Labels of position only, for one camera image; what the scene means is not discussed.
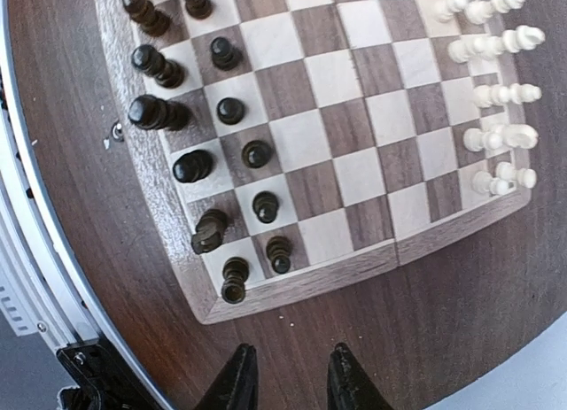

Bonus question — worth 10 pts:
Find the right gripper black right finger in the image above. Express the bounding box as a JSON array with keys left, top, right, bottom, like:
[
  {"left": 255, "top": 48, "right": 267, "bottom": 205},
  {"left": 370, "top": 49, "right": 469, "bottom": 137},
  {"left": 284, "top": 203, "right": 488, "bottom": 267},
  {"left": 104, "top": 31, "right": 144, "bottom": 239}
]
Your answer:
[{"left": 327, "top": 343, "right": 393, "bottom": 410}]

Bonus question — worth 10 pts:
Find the aluminium front rail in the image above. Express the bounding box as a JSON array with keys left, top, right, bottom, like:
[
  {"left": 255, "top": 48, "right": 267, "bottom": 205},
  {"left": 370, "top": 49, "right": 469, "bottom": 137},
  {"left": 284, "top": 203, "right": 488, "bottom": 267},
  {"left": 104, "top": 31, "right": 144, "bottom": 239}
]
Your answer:
[{"left": 1, "top": 0, "right": 171, "bottom": 409}]

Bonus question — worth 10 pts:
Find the wooden chess board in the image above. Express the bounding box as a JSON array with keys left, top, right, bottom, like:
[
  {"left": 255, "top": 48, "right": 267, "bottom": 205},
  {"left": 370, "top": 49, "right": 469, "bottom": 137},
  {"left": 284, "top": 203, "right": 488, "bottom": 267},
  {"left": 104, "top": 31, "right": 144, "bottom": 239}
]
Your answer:
[{"left": 95, "top": 0, "right": 541, "bottom": 324}]

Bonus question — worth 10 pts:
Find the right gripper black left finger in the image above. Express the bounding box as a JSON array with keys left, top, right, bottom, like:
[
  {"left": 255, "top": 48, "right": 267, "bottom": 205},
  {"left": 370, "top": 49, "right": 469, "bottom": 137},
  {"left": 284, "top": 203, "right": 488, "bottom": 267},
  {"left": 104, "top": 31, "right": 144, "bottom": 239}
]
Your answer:
[{"left": 196, "top": 344, "right": 258, "bottom": 410}]

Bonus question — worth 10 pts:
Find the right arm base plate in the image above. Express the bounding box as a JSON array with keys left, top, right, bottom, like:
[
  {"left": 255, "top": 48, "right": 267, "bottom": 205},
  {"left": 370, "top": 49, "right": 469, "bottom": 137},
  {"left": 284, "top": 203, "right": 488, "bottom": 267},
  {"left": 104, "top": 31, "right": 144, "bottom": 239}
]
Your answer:
[{"left": 56, "top": 337, "right": 161, "bottom": 409}]

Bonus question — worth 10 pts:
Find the black pawn file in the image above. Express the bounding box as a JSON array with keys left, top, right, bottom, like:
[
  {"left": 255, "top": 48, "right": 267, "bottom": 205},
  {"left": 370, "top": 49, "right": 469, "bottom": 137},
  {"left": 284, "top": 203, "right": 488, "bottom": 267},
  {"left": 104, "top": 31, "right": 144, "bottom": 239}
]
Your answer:
[
  {"left": 221, "top": 257, "right": 250, "bottom": 305},
  {"left": 216, "top": 97, "right": 245, "bottom": 125},
  {"left": 184, "top": 0, "right": 213, "bottom": 19},
  {"left": 266, "top": 236, "right": 292, "bottom": 275},
  {"left": 209, "top": 36, "right": 242, "bottom": 71},
  {"left": 241, "top": 140, "right": 273, "bottom": 169}
]

